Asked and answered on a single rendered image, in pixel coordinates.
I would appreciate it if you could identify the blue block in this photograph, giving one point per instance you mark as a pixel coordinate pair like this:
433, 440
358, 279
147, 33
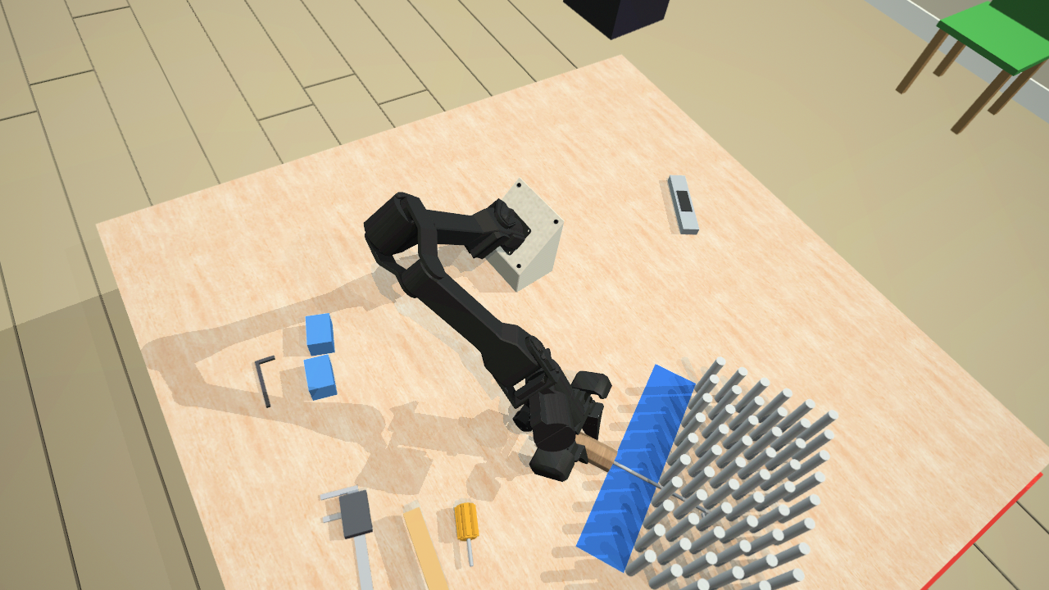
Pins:
320, 377
320, 334

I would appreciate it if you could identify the blue tape strip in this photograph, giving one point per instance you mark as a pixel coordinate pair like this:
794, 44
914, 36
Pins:
618, 513

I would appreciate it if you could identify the yellow-handled screwdriver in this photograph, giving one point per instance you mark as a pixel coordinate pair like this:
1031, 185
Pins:
467, 525

